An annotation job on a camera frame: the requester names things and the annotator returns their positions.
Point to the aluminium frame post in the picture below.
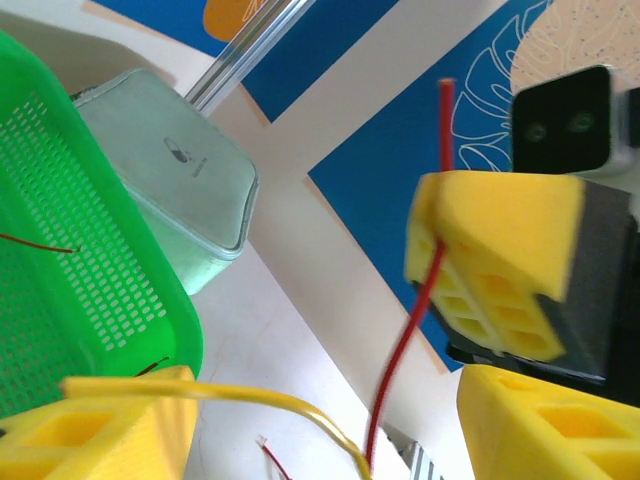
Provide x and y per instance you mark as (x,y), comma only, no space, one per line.
(250,52)

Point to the pale green lidded container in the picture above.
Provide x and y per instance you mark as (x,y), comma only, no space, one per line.
(165,165)

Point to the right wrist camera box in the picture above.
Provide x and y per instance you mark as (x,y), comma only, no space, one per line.
(560,125)

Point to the green mesh basket with sticker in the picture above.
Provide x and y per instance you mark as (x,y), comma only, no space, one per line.
(75,200)

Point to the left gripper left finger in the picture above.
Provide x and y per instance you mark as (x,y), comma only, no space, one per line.
(100,440)

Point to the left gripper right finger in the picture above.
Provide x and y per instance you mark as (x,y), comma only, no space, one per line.
(550,440)

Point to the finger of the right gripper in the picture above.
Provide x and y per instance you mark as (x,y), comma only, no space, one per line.
(435,290)
(510,225)

